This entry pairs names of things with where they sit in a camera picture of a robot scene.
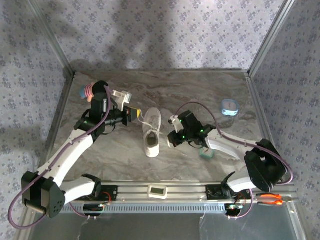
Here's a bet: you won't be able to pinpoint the white sneaker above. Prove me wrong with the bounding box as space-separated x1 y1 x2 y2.
142 107 162 158

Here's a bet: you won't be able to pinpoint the plush doll with black hair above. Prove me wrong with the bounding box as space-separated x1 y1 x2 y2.
79 80 110 102

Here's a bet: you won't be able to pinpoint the teal square alarm clock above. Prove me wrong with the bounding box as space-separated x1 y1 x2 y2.
199 147 215 159

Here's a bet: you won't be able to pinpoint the light blue rounded container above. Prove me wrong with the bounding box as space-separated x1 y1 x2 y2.
220 98 240 117

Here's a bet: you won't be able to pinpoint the white digital timer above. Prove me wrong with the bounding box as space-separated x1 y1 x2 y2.
146 184 168 200

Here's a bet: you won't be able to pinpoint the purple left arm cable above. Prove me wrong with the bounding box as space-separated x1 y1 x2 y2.
8 86 112 230

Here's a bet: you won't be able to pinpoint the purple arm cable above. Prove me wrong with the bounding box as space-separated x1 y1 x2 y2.
174 101 295 220
8 86 112 230

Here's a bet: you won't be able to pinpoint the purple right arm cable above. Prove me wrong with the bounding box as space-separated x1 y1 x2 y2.
174 101 295 220

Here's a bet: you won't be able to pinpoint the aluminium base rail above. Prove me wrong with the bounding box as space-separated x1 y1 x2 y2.
26 180 299 204

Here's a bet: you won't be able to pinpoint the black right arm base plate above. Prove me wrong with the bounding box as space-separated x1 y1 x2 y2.
206 184 252 201

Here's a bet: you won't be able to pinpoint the grey slotted cable duct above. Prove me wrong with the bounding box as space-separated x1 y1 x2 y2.
59 202 226 215

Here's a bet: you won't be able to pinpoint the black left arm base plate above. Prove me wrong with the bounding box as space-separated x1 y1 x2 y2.
98 184 119 202

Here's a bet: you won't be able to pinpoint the aluminium frame post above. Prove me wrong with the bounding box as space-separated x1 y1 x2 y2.
24 0 76 79
247 0 297 77

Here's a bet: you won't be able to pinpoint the orange-handled pliers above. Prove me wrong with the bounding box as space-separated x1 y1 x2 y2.
255 192 298 207

